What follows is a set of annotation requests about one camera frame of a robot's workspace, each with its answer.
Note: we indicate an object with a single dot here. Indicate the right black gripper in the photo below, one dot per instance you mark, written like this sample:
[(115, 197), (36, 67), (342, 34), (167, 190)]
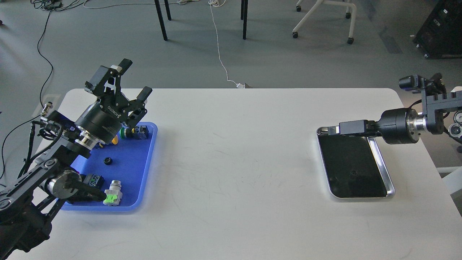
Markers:
[(394, 126)]

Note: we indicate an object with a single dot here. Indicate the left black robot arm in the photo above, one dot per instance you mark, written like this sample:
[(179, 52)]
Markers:
[(47, 180)]

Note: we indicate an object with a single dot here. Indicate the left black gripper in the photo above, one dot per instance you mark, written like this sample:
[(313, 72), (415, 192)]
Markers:
[(105, 85)]

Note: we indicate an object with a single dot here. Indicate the green push button switch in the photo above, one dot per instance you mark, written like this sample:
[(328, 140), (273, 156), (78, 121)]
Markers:
[(140, 132)]

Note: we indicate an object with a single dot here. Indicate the silver metal tray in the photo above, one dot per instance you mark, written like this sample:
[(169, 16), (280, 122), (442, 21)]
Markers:
[(341, 154)]

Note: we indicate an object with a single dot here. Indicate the red emergency stop button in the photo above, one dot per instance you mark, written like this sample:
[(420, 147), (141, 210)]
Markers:
[(93, 180)]

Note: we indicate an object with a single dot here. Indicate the silver green switch module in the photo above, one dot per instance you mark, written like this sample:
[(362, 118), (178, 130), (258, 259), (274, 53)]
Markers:
[(113, 194)]

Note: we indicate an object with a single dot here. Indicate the yellow push button switch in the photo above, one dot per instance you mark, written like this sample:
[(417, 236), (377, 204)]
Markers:
[(113, 142)]

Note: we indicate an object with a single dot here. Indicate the black equipment case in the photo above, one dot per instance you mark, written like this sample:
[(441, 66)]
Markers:
[(440, 36)]

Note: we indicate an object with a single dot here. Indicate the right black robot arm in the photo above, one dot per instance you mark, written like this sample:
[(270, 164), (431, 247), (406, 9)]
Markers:
[(441, 113)]

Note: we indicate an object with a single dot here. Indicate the small black gear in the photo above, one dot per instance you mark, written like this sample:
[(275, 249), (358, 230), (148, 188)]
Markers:
[(353, 174), (107, 161)]

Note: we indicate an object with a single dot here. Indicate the blue plastic tray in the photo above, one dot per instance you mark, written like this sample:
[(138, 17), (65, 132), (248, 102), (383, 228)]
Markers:
[(131, 163)]

